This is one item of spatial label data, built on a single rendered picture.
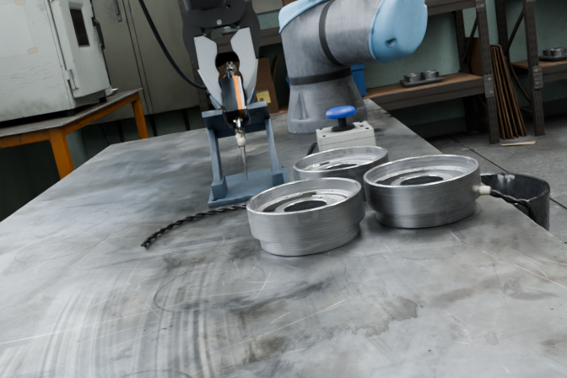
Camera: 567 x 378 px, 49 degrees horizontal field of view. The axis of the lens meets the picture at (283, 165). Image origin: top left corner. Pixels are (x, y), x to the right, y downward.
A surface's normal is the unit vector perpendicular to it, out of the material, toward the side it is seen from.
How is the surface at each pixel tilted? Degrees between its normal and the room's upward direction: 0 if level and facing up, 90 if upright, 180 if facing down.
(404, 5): 97
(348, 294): 0
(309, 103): 72
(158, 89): 90
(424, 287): 0
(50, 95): 90
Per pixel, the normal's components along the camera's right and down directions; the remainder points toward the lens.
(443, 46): 0.01, 0.22
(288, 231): -0.31, 0.26
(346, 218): 0.62, 0.06
